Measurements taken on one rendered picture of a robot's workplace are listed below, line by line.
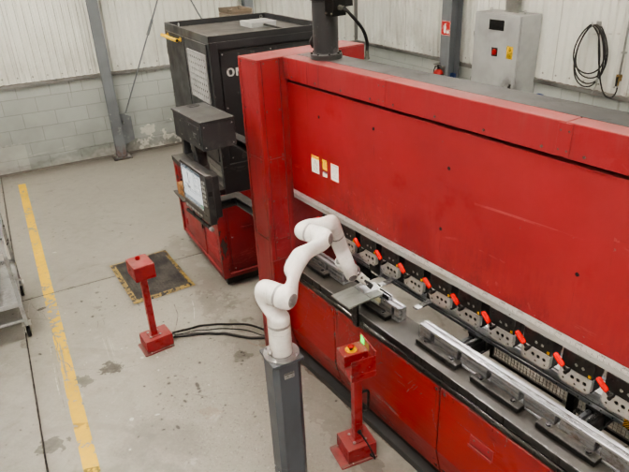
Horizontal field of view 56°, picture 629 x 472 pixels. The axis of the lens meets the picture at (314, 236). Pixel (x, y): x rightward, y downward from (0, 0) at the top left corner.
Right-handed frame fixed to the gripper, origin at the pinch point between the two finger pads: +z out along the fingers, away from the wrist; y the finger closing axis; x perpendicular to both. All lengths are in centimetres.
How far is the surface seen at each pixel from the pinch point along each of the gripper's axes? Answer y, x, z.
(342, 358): -19.8, 44.7, -1.0
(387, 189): -15, -44, -50
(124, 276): 291, 125, 29
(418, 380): -57, 28, 20
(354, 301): -5.9, 13.6, -6.8
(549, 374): -111, -15, 26
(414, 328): -35.4, 5.1, 16.6
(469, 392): -92, 17, 7
